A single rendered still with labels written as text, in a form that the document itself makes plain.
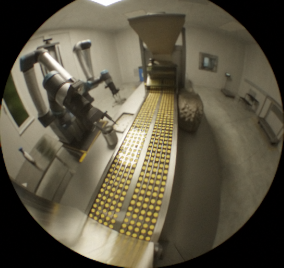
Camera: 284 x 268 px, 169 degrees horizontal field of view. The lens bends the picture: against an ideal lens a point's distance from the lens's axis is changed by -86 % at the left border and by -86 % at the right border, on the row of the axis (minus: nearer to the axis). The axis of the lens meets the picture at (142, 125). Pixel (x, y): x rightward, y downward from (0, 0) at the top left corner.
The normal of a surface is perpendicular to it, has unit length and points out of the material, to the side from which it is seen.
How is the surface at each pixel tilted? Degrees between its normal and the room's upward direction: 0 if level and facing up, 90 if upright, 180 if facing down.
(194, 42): 90
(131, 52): 90
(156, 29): 118
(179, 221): 0
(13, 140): 90
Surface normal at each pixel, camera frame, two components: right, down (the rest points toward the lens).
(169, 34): -0.19, 0.93
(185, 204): -0.11, -0.74
